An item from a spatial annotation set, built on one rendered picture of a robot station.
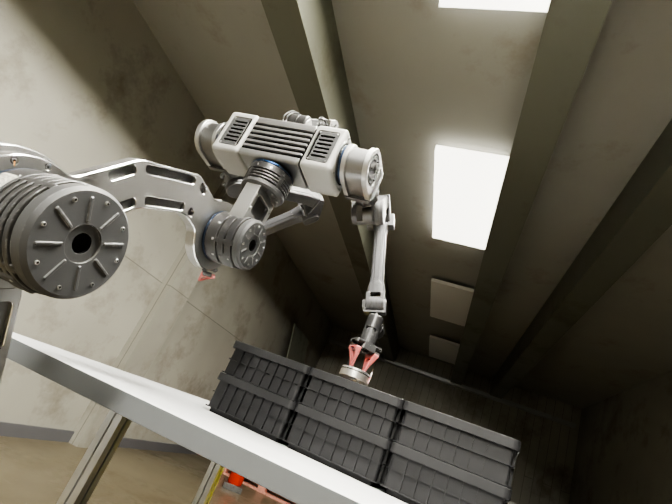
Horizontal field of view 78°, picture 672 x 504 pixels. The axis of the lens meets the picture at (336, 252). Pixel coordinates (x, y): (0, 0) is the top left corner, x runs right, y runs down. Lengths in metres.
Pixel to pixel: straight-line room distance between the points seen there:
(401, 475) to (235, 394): 0.56
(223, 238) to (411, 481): 0.78
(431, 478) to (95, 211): 0.95
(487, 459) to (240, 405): 0.72
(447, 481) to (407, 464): 0.10
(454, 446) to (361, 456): 0.24
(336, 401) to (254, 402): 0.26
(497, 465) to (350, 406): 0.40
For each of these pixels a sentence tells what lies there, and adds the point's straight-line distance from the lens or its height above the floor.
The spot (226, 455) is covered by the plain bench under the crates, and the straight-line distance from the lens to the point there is 0.82.
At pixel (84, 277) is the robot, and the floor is 0.84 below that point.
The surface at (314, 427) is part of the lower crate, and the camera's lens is 1.28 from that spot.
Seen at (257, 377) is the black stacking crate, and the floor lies 0.85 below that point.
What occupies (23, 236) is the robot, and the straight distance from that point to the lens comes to 0.68.
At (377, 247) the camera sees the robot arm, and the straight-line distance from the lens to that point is 1.62.
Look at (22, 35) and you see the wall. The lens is 3.04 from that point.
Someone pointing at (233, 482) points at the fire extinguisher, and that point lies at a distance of 4.58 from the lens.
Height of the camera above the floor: 0.77
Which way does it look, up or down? 22 degrees up
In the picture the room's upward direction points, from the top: 23 degrees clockwise
